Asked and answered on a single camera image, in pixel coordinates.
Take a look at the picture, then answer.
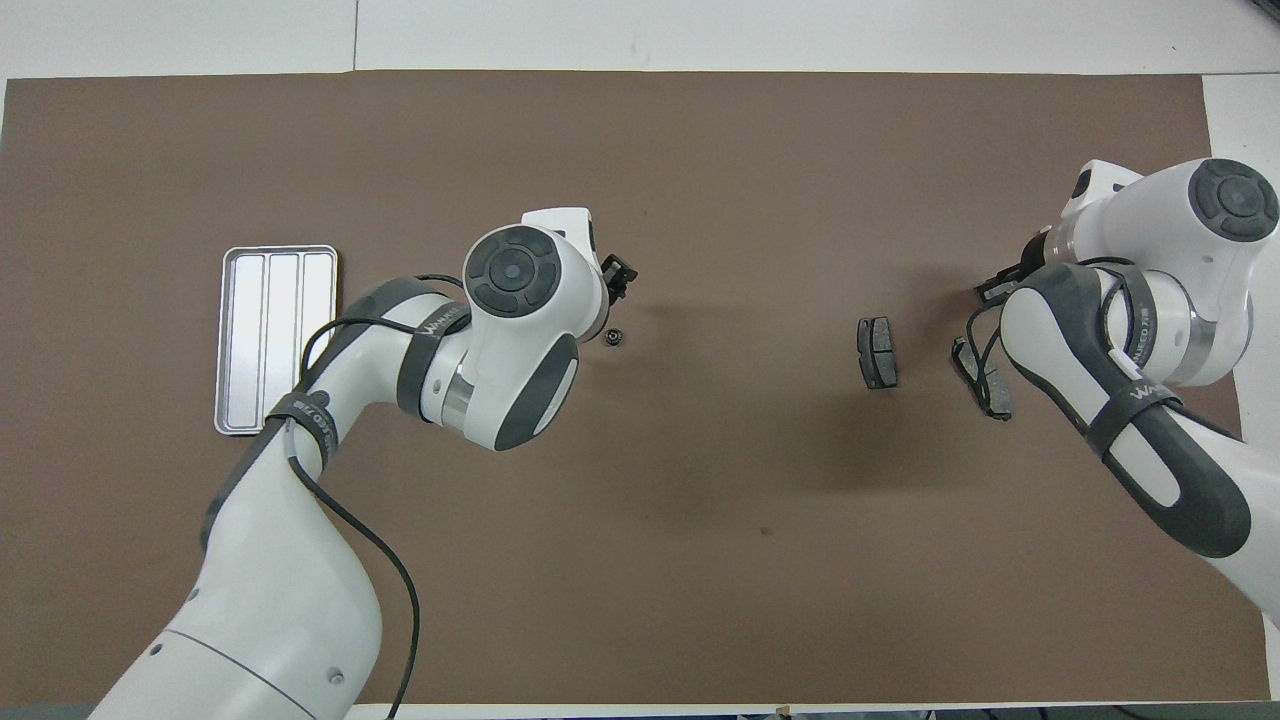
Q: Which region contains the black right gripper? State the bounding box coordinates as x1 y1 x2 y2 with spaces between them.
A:
974 258 1046 307

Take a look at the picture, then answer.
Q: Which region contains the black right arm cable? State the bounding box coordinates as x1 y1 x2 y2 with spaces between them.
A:
955 255 1151 413

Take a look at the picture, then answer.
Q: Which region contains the brown table mat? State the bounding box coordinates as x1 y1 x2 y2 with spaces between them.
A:
0 70 1271 706

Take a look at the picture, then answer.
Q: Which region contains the elongated dark grey brake pad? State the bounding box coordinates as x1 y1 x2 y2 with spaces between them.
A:
950 337 1015 423

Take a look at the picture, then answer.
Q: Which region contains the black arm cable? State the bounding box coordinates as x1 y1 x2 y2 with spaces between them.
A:
955 255 1151 413
285 272 471 720

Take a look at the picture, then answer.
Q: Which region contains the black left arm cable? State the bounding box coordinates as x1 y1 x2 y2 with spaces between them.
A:
285 272 471 720

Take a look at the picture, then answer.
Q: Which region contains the rectangular dark grey brake pad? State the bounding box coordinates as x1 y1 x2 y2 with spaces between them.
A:
856 316 899 391

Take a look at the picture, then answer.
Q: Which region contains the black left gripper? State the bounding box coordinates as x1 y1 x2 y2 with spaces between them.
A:
598 254 640 303

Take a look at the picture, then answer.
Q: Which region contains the silver metal tray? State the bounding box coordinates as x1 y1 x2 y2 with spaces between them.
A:
213 245 340 437

